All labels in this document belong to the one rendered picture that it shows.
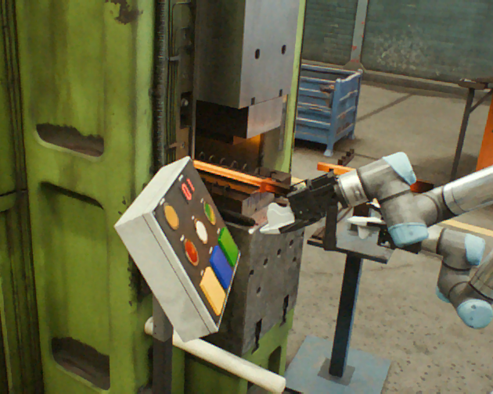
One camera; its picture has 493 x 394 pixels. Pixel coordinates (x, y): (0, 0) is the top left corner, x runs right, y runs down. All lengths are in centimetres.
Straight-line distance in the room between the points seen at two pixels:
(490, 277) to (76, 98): 117
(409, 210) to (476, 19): 799
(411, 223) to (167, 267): 51
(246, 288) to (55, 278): 62
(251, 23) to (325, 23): 837
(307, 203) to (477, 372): 178
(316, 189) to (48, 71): 85
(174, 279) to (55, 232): 83
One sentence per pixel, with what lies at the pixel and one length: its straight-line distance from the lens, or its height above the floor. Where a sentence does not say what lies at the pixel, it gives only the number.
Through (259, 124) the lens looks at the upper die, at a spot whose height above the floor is 120.
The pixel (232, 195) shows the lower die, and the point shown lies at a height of 98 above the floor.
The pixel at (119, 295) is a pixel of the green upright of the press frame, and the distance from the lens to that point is 169.
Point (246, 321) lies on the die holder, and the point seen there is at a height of 60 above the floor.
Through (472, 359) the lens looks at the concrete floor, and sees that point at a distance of 296.
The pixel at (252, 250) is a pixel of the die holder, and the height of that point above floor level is 85.
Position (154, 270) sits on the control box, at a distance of 111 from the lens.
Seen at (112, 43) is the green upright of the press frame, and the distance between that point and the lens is 146.
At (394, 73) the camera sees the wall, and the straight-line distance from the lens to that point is 951.
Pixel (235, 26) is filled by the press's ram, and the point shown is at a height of 148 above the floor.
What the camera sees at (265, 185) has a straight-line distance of 177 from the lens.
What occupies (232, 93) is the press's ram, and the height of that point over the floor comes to 131.
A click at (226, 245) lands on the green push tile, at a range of 134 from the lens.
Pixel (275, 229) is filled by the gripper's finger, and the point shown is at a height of 108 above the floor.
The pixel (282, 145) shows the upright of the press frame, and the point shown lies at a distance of 216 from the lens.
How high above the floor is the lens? 163
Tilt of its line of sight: 22 degrees down
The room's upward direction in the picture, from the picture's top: 4 degrees clockwise
